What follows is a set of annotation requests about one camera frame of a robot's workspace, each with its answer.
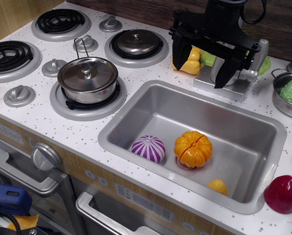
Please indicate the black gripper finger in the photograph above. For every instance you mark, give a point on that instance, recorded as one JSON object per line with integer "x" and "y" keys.
{"x": 180, "y": 50}
{"x": 226, "y": 71}

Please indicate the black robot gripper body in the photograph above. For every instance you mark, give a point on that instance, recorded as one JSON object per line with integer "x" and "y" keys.
{"x": 217, "y": 30}

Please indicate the silver toy faucet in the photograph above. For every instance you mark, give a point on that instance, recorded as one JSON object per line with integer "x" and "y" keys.
{"x": 237, "y": 87}

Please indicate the yellow toy bell pepper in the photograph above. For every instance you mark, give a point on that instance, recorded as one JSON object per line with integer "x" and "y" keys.
{"x": 193, "y": 65}

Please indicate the green plastic plate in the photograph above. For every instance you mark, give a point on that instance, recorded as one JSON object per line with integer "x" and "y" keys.
{"x": 208, "y": 60}

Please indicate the small steel pot lid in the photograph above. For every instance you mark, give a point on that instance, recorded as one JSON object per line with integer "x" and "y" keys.
{"x": 137, "y": 42}

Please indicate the back right stove burner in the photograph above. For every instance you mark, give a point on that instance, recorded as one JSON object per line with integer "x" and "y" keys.
{"x": 135, "y": 61}

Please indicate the stove burner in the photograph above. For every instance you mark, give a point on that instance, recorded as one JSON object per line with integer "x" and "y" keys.
{"x": 135, "y": 61}
{"x": 58, "y": 103}
{"x": 60, "y": 25}
{"x": 17, "y": 60}

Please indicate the steel pot right edge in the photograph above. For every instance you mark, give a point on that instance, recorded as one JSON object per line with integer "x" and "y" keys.
{"x": 281, "y": 78}

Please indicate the grey stove knob back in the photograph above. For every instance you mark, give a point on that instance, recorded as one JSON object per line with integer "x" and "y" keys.
{"x": 110, "y": 25}

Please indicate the silver sink basin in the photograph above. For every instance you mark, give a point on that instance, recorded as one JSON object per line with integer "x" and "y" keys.
{"x": 224, "y": 153}

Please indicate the orange toy pumpkin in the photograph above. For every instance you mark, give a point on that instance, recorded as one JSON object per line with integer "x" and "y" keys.
{"x": 193, "y": 149}

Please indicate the grey stove knob middle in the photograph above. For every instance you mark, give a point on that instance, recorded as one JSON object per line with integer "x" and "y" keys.
{"x": 85, "y": 45}

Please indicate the steel pot with lid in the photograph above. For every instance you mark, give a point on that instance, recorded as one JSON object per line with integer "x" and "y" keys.
{"x": 88, "y": 80}

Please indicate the purple white toy onion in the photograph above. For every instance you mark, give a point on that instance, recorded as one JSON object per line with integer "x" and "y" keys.
{"x": 149, "y": 147}

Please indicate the yellow toy corn piece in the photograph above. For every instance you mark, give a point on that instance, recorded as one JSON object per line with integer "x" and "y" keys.
{"x": 218, "y": 186}

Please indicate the front stove burner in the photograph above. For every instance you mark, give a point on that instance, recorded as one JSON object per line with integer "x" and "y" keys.
{"x": 58, "y": 103}

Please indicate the back left stove burner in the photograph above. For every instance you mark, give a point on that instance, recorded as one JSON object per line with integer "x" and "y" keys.
{"x": 60, "y": 25}

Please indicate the grey stove knob left-centre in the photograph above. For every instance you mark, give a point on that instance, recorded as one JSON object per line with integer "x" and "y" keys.
{"x": 52, "y": 68}

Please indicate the red toy apple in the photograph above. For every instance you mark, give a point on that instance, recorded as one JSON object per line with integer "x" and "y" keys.
{"x": 278, "y": 195}

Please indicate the grey stove knob front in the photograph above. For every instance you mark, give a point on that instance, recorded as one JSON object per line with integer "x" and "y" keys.
{"x": 19, "y": 96}

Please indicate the silver oven dial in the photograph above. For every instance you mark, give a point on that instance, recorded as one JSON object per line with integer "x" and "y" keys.
{"x": 44, "y": 157}

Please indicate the blue clamp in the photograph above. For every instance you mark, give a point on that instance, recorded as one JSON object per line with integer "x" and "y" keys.
{"x": 14, "y": 200}

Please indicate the orange tape piece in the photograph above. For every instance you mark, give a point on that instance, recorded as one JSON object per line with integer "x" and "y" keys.
{"x": 26, "y": 222}

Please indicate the silver dishwasher door handle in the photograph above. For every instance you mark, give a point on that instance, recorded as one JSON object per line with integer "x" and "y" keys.
{"x": 99, "y": 219}

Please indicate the silver oven door handle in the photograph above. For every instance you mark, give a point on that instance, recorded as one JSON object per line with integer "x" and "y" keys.
{"x": 52, "y": 193}

